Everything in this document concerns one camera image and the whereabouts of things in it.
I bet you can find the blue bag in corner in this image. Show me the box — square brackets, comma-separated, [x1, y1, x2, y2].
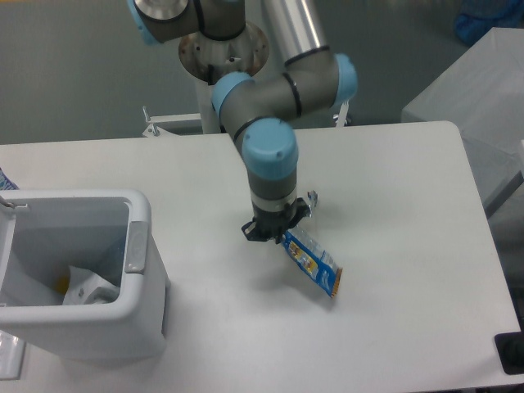
[454, 0, 523, 46]

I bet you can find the blue white package left edge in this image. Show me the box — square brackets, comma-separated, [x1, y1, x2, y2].
[0, 169, 19, 190]

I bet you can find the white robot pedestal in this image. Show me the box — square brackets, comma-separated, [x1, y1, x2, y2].
[178, 21, 269, 133]

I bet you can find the black device at table edge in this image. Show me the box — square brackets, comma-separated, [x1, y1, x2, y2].
[495, 332, 523, 375]

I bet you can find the white covered box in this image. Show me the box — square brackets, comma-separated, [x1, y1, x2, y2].
[401, 28, 523, 215]

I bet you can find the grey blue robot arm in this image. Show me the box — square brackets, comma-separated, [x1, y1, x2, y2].
[128, 1, 358, 242]

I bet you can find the blue snack wrapper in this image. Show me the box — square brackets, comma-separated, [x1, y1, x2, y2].
[279, 225, 343, 299]

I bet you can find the white trash can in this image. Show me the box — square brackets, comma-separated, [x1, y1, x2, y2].
[1, 189, 169, 359]

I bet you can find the black cable on pedestal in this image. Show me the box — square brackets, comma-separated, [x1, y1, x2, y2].
[206, 64, 228, 134]

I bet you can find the white plastic packaging trash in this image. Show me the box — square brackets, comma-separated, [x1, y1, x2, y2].
[62, 266, 120, 305]

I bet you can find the white table frame bracket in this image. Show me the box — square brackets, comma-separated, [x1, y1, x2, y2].
[142, 101, 352, 138]

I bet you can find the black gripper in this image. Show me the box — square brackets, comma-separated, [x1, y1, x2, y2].
[241, 197, 310, 244]

